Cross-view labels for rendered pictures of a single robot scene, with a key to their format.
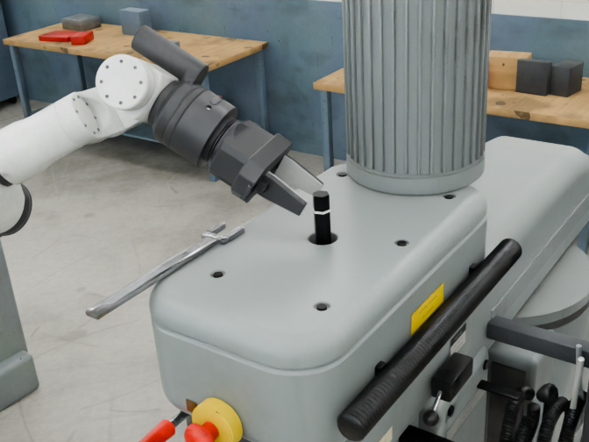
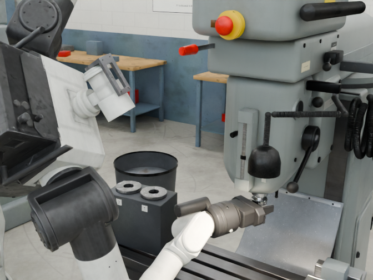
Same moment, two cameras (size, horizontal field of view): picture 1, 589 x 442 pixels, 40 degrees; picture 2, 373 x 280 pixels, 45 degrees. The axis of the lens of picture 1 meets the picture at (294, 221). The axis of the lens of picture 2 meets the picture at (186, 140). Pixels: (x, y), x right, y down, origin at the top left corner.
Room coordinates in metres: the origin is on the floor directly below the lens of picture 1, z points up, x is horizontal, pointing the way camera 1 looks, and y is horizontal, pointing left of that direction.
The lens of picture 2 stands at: (-0.26, 0.26, 1.83)
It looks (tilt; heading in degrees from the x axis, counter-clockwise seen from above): 18 degrees down; 356
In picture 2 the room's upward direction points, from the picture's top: 1 degrees clockwise
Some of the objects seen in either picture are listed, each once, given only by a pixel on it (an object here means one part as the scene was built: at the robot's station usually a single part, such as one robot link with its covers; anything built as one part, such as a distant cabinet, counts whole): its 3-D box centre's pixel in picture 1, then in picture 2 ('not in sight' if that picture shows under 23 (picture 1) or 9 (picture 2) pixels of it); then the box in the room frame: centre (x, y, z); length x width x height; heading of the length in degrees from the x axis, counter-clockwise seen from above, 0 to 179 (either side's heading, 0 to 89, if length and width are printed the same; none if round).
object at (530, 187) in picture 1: (477, 238); (325, 43); (1.31, -0.33, 1.66); 0.80 x 0.23 x 0.20; 144
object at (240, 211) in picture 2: not in sight; (233, 215); (0.86, 0.04, 1.24); 0.13 x 0.12 x 0.10; 30
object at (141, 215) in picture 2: not in sight; (141, 215); (1.16, 0.31, 1.09); 0.22 x 0.12 x 0.20; 60
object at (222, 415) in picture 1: (216, 424); (230, 25); (0.72, 0.10, 1.76); 0.06 x 0.02 x 0.06; 54
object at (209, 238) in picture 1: (167, 267); not in sight; (0.85, 0.15, 1.89); 0.24 x 0.04 x 0.01; 143
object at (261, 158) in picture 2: not in sight; (264, 159); (0.66, 0.02, 1.48); 0.07 x 0.07 x 0.06
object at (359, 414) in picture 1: (440, 323); (336, 9); (0.85, -0.17, 1.79); 0.45 x 0.04 x 0.04; 144
